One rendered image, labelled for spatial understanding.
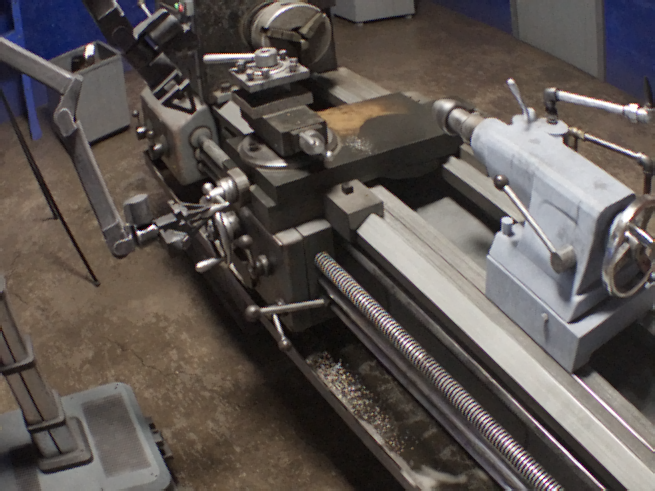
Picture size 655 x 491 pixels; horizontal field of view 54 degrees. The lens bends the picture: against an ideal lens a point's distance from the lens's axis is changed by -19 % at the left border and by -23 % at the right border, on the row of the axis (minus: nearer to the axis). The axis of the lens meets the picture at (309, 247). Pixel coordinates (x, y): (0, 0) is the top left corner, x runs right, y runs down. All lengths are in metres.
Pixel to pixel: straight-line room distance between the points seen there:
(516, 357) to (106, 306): 2.10
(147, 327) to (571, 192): 2.04
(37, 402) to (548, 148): 1.48
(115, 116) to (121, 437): 2.78
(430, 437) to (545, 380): 0.56
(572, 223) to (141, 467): 1.37
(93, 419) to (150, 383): 0.53
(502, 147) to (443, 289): 0.34
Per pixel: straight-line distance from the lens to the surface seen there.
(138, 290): 3.25
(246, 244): 1.94
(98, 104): 4.58
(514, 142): 1.54
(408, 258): 1.74
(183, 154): 2.70
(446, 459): 1.86
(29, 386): 2.02
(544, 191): 1.46
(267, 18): 2.41
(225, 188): 1.98
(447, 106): 1.77
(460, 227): 2.06
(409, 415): 1.97
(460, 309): 1.60
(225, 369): 2.77
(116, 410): 2.33
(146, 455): 2.17
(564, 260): 1.38
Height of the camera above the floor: 1.85
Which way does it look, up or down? 34 degrees down
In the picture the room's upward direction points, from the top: 7 degrees counter-clockwise
